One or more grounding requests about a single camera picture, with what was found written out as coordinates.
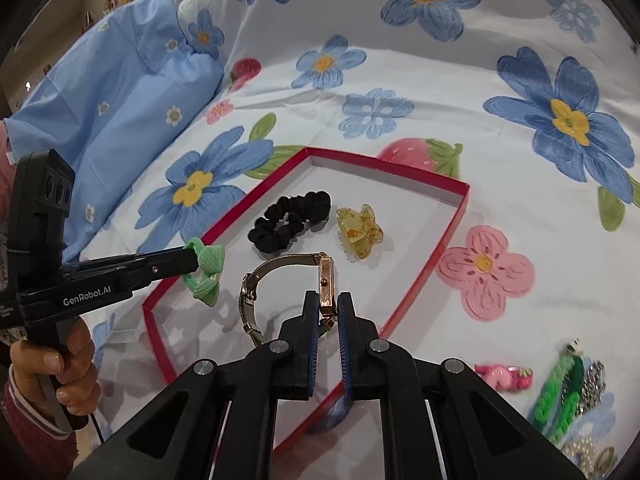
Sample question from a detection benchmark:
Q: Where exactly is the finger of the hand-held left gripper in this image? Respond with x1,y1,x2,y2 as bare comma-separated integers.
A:
127,247,200,281

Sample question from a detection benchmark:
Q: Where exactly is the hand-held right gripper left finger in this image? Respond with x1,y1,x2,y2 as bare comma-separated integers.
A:
65,290,326,480

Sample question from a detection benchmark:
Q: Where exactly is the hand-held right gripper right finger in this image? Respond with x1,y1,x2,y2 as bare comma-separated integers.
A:
337,292,587,480

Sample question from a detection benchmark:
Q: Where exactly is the green bow hair tie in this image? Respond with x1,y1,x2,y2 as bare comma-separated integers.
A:
181,239,226,307

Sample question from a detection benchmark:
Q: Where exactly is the rose gold wristwatch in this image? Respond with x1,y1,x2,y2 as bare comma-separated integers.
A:
239,251,346,348

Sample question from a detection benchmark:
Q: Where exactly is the red cardboard box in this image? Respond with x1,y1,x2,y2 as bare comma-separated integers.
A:
142,147,471,463

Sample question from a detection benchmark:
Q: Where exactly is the pink hair clip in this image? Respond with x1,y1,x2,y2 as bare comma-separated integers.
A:
472,362,533,392

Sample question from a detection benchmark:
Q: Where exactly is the white pearl bracelet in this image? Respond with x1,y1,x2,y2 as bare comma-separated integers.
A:
560,437,618,476

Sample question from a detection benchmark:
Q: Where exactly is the person's left forearm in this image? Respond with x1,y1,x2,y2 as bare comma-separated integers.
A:
0,365,78,480

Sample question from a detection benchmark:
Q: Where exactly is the person's left hand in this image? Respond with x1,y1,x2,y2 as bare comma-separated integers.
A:
10,317,102,416

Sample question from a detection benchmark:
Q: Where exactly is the yellow translucent hair claw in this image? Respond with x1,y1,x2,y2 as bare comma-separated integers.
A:
335,204,385,262

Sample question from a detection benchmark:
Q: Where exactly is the black scrunchie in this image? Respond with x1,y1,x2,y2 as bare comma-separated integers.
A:
247,190,332,253

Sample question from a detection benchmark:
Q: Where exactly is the light blue pillow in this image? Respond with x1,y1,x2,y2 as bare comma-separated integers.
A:
5,0,226,261

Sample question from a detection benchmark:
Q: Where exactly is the green hair clip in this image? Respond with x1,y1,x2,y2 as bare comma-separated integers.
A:
529,340,586,446

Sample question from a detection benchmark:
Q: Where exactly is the silver rhinestone ornament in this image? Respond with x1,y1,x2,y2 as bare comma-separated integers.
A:
570,360,607,418

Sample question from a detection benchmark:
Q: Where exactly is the floral printed bedsheet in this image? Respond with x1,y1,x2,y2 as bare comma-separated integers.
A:
65,0,640,480

